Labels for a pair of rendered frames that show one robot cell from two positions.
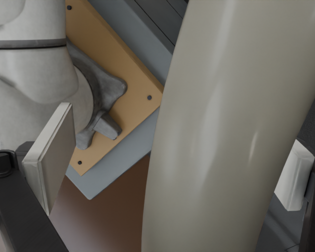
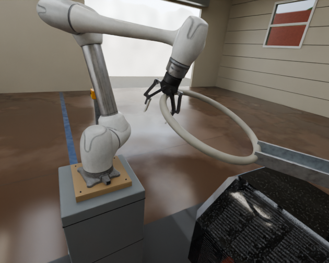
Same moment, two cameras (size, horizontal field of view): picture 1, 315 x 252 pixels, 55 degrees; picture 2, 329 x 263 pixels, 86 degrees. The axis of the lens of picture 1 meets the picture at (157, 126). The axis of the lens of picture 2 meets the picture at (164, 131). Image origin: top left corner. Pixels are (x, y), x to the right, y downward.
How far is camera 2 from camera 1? 0.86 m
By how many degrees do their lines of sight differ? 81
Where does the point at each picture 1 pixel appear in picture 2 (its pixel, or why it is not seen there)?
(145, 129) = (115, 193)
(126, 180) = not seen: outside the picture
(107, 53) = (118, 167)
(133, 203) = not seen: outside the picture
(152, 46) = (131, 174)
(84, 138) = (93, 181)
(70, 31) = not seen: hidden behind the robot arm
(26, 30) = (118, 134)
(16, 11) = (120, 130)
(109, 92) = (114, 172)
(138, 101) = (121, 179)
